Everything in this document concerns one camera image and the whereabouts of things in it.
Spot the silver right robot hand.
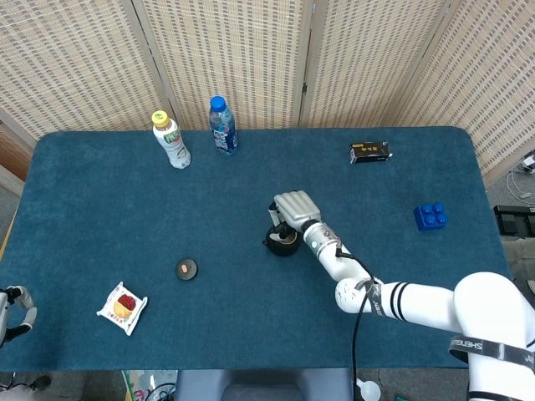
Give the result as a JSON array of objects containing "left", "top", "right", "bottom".
[{"left": 267, "top": 190, "right": 322, "bottom": 235}]

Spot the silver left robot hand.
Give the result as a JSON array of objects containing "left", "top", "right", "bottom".
[{"left": 0, "top": 285, "right": 38, "bottom": 350}]

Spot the black cast iron teapot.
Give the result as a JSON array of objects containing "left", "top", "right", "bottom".
[{"left": 262, "top": 223, "right": 301, "bottom": 257}]

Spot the black lid with orange knob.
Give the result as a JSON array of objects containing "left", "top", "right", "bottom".
[{"left": 174, "top": 258, "right": 199, "bottom": 282}]

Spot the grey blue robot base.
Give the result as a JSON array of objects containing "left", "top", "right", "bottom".
[{"left": 174, "top": 368, "right": 354, "bottom": 401}]

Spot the blue felt table cover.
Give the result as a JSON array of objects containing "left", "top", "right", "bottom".
[{"left": 0, "top": 126, "right": 516, "bottom": 373}]

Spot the black cardboard carton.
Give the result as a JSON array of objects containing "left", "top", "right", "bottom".
[{"left": 349, "top": 140, "right": 395, "bottom": 165}]

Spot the white snack packet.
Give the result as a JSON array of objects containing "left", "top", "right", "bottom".
[{"left": 96, "top": 281, "right": 149, "bottom": 337}]

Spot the blue drink bottle blue cap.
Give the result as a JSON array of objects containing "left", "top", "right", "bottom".
[{"left": 208, "top": 95, "right": 240, "bottom": 157}]

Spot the blue toy building brick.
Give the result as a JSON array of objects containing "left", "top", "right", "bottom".
[{"left": 413, "top": 202, "right": 450, "bottom": 233}]

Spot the colourful plastic bag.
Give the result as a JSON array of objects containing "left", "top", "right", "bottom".
[{"left": 120, "top": 369, "right": 179, "bottom": 401}]

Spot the white drink bottle yellow cap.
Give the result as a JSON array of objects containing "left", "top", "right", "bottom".
[{"left": 151, "top": 109, "right": 192, "bottom": 170}]

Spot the brown wooden board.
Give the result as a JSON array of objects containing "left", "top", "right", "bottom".
[{"left": 0, "top": 120, "right": 37, "bottom": 197}]

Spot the woven folding screen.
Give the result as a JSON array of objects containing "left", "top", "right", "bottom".
[{"left": 0, "top": 0, "right": 535, "bottom": 185}]

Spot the white plastic scoop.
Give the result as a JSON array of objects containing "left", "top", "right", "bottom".
[{"left": 354, "top": 377, "right": 382, "bottom": 401}]

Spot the black floor box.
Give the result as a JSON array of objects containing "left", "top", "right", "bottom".
[{"left": 492, "top": 204, "right": 535, "bottom": 237}]

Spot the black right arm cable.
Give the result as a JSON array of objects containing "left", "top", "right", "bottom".
[{"left": 335, "top": 246, "right": 384, "bottom": 388}]

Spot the white floor cable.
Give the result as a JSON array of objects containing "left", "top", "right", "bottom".
[{"left": 505, "top": 165, "right": 535, "bottom": 206}]

